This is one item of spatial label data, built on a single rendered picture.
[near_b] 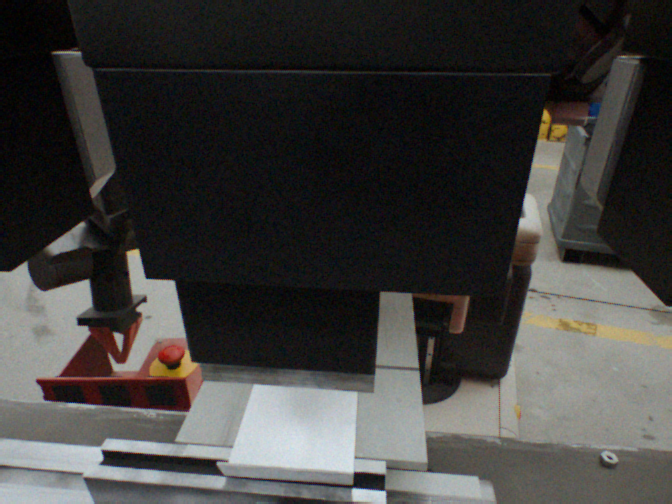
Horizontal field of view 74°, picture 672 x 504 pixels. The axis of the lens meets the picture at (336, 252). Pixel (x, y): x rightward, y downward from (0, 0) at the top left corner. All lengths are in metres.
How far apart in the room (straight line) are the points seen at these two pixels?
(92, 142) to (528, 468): 0.46
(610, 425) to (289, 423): 1.64
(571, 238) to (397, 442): 2.50
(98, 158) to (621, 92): 0.25
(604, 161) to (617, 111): 0.02
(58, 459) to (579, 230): 2.61
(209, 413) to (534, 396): 1.62
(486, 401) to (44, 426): 1.12
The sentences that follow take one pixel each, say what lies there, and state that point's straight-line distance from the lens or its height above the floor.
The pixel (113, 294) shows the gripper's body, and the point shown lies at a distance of 0.74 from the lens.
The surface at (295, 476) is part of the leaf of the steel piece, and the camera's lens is 0.32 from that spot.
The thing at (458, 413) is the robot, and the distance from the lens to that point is 1.36.
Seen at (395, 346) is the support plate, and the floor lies 1.00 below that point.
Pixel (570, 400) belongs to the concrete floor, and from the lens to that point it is 1.94.
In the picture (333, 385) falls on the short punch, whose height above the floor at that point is 1.08.
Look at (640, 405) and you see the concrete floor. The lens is 2.05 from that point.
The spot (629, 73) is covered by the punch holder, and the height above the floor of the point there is 1.25.
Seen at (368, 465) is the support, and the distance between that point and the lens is 0.33.
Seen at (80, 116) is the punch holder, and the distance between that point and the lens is 0.26.
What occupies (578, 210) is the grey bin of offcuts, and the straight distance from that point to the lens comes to 2.72.
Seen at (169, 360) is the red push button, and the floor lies 0.81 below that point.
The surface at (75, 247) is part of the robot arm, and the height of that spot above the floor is 0.99.
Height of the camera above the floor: 1.27
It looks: 29 degrees down
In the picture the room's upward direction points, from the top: straight up
